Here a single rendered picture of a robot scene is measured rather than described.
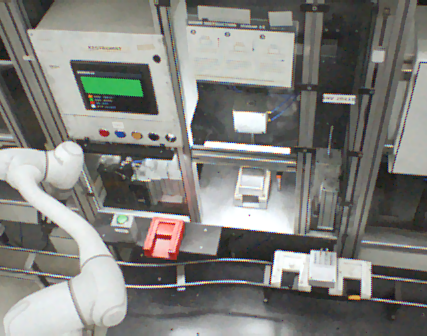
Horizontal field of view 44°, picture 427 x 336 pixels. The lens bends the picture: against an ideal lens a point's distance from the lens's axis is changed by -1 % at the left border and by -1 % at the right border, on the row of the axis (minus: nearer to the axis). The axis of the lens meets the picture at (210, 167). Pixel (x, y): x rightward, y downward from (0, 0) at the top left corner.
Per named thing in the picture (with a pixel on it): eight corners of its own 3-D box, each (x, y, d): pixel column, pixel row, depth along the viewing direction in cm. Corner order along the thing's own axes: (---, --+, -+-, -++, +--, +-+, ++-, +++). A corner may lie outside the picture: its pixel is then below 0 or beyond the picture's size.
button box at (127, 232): (116, 241, 217) (110, 224, 208) (122, 225, 222) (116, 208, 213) (135, 244, 216) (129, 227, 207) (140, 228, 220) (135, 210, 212)
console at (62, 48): (67, 143, 191) (22, 36, 156) (93, 90, 209) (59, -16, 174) (181, 154, 183) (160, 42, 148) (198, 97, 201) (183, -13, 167)
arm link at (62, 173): (73, 171, 193) (36, 169, 186) (84, 137, 185) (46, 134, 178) (79, 191, 186) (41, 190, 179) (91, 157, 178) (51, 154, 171)
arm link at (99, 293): (111, 246, 147) (63, 265, 144) (129, 297, 134) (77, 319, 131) (122, 274, 156) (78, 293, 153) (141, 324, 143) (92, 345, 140)
